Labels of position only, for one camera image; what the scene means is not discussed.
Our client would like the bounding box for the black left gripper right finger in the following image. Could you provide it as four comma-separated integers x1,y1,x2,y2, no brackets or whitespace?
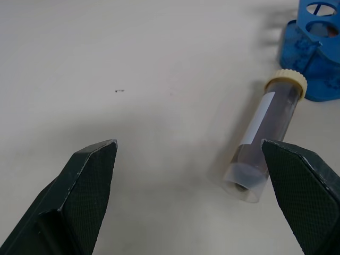
261,139,340,255

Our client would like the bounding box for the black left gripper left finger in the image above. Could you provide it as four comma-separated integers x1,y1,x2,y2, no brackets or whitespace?
0,139,119,255

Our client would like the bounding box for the clear tube with yellow cap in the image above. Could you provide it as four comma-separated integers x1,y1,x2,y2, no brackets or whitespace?
222,69,308,204

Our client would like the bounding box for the blue tube rack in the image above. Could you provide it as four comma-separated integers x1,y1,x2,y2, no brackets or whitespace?
277,0,340,102

